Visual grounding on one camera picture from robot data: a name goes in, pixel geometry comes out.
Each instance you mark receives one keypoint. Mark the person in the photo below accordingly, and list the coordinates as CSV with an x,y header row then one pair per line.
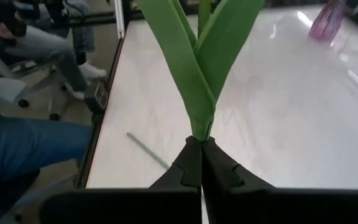
x,y
82,34
26,149
36,46

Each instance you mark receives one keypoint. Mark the black aluminium table frame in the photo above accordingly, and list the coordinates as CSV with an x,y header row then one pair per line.
x,y
99,137

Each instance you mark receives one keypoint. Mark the small dark grey box device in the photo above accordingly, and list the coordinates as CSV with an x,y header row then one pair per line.
x,y
96,96

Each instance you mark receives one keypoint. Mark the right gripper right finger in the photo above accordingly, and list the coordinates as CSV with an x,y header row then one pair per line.
x,y
228,193

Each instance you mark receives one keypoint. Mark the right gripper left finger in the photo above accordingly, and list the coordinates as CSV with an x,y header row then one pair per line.
x,y
179,193

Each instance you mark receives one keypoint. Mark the white bar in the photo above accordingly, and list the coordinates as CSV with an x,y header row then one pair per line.
x,y
119,18

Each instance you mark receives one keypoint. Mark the purple glass vase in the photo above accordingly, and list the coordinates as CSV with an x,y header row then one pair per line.
x,y
326,21

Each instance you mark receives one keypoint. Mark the yellow artificial tulip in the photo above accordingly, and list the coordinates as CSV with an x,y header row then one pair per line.
x,y
182,77

